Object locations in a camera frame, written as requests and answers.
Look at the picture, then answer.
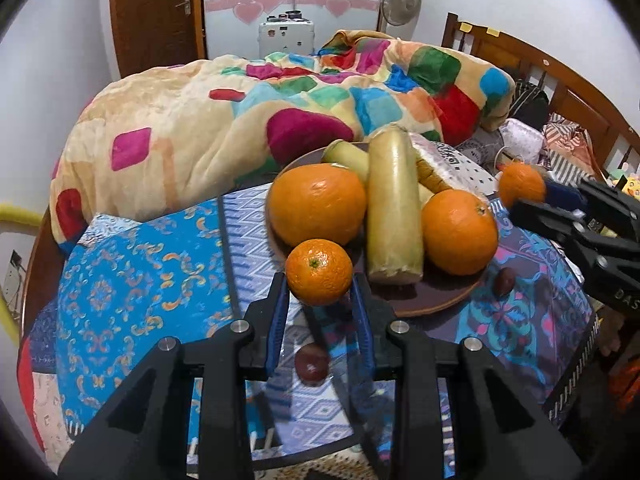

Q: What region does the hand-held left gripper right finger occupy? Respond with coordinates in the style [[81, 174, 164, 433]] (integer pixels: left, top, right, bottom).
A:
[[350, 272, 583, 480]]

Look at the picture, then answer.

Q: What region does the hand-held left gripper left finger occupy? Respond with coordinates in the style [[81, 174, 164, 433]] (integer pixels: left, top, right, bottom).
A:
[[57, 272, 291, 480]]

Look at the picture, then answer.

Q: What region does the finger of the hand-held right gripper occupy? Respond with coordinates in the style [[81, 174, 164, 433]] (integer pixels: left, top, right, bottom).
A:
[[544, 177, 640, 242], [509, 198, 608, 272]]

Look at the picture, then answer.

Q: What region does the small tangerine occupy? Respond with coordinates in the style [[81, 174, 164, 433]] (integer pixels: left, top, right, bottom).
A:
[[285, 238, 354, 307], [499, 162, 547, 209]]

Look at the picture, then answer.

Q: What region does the brown round plate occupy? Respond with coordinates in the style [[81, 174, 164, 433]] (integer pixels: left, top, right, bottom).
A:
[[263, 142, 493, 318]]

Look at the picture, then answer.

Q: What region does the large orange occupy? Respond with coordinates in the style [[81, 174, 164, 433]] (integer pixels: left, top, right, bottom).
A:
[[421, 189, 499, 276], [267, 163, 368, 247]]

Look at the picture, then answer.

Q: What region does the long sugarcane piece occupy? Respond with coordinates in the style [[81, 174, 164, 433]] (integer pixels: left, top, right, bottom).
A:
[[366, 127, 425, 284]]

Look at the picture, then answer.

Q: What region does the short sugarcane piece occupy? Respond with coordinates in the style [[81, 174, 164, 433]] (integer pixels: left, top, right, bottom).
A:
[[321, 139, 371, 186]]

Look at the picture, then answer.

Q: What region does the striped cloth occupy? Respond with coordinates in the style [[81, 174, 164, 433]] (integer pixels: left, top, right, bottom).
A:
[[542, 112, 608, 181]]

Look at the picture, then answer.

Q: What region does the small dark red plum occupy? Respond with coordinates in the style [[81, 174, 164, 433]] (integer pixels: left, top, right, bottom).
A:
[[294, 342, 331, 386], [494, 267, 516, 297]]

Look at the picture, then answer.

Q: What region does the yellow printed packet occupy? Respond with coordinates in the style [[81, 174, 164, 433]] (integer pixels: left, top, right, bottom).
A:
[[614, 172, 640, 200]]

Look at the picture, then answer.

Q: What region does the pale pink quilted bag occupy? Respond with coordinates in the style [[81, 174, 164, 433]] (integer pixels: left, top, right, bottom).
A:
[[500, 119, 545, 159]]

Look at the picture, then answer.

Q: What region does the white printed cloth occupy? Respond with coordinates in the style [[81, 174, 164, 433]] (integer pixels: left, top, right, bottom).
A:
[[430, 142, 501, 202]]

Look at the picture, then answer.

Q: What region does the black backpack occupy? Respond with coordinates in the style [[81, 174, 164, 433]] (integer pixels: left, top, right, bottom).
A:
[[510, 80, 550, 131]]

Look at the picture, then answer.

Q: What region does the grey cloth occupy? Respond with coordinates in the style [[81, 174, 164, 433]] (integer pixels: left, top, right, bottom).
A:
[[455, 129, 506, 161]]

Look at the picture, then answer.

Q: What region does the blue patterned bed cloth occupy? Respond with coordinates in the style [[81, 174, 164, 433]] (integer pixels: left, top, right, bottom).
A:
[[17, 180, 601, 480]]

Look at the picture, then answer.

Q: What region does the wooden bed headboard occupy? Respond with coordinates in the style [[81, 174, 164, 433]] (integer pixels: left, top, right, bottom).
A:
[[441, 12, 640, 181]]

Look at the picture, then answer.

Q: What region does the colourful checked blanket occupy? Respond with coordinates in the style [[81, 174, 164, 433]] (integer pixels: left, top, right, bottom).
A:
[[50, 30, 516, 256]]

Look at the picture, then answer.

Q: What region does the wooden bed footboard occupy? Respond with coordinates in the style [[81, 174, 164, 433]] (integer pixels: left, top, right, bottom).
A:
[[19, 205, 56, 346]]

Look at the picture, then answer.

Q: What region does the standing electric fan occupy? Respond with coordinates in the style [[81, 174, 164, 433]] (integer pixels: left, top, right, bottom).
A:
[[377, 0, 422, 36]]

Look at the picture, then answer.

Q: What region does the yellow foam tube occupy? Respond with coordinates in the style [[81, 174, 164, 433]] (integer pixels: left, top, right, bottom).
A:
[[0, 203, 44, 341]]

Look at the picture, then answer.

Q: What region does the small white cabinet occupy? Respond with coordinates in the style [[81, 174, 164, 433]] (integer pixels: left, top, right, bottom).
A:
[[257, 20, 316, 57]]

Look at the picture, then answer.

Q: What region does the set of small dark jars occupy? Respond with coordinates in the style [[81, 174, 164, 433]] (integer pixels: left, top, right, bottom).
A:
[[265, 10, 309, 24]]

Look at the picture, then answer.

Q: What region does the brown wooden door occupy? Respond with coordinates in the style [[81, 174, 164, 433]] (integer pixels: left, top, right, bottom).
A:
[[109, 0, 207, 78]]

